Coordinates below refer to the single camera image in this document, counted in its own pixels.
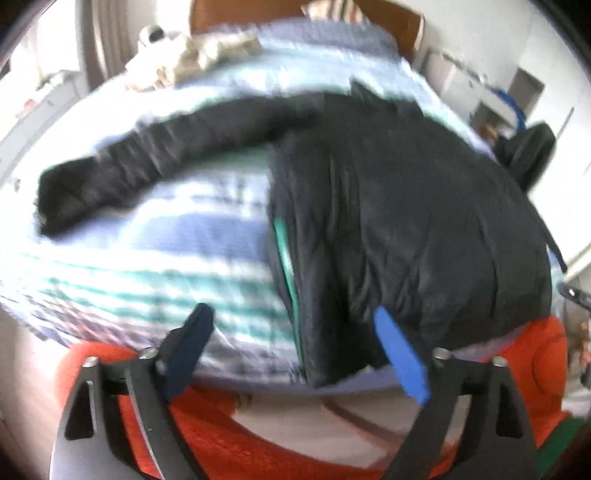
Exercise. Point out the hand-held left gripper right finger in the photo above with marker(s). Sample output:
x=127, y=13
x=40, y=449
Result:
x=401, y=355

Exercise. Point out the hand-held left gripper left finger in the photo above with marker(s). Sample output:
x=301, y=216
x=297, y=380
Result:
x=184, y=364

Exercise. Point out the black puffer jacket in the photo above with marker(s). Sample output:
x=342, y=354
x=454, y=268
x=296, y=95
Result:
x=392, y=207

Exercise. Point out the orange blanket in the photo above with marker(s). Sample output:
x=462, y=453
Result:
x=207, y=424

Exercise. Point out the striped bed cover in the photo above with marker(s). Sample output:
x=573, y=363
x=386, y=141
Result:
x=161, y=240

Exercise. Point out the dark cloth on chair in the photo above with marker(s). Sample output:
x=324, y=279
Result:
x=531, y=152

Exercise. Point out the wooden chair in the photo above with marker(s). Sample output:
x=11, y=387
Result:
x=490, y=133

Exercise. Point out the white desk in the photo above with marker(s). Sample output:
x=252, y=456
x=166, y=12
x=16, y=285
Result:
x=466, y=83

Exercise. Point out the beige cloth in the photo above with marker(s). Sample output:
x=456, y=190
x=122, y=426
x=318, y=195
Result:
x=203, y=50

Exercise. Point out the wooden headboard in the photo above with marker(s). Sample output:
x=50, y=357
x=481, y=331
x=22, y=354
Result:
x=392, y=23

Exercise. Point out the blue-grey duvet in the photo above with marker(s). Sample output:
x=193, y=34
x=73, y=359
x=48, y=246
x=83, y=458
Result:
x=332, y=34

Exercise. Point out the white plush toy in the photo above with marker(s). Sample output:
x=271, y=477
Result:
x=152, y=36

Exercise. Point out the beige curtain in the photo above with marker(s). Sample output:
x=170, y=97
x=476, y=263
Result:
x=104, y=41

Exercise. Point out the striped pillow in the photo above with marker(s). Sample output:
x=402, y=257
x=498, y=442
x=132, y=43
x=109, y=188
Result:
x=328, y=9

